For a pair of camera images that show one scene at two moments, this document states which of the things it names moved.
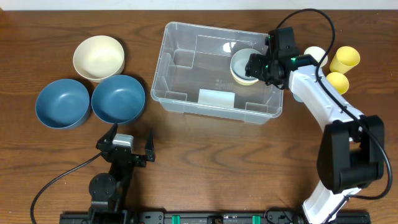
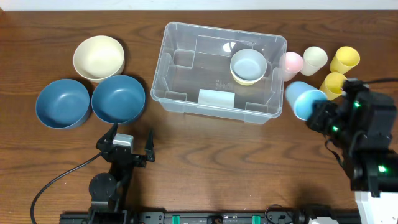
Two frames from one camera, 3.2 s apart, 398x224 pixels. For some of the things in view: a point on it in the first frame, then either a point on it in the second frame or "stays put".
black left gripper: (130, 157) stays put
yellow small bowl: (244, 83) stays put
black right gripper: (257, 66) -> (319, 116)
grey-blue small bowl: (239, 62) stays put
